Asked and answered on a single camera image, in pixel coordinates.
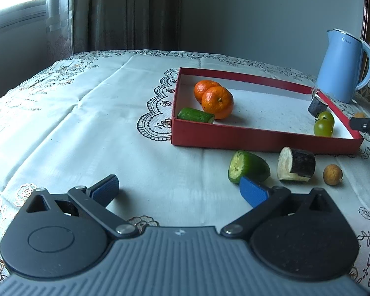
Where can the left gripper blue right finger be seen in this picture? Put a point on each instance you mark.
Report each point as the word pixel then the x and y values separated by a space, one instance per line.
pixel 265 202

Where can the brown patterned curtain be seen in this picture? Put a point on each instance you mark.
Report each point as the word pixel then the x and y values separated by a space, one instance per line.
pixel 75 26

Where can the green cucumber piece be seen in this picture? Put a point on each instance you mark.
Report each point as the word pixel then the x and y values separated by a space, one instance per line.
pixel 246 164
pixel 194 115

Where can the red shallow cardboard box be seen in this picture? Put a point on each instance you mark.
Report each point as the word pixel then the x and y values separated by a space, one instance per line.
pixel 268 115

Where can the brown longan fruit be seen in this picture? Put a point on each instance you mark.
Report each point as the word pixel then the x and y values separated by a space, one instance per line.
pixel 359 115
pixel 332 175

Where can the blue electric kettle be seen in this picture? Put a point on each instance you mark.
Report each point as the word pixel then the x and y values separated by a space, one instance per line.
pixel 345 68

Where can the orange mandarin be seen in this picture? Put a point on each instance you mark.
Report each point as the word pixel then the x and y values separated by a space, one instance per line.
pixel 202 86
pixel 218 101

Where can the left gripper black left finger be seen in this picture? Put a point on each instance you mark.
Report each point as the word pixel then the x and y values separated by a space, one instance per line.
pixel 93 202

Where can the green tomato fruit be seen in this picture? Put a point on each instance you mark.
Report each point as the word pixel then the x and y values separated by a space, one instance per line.
pixel 326 115
pixel 323 128

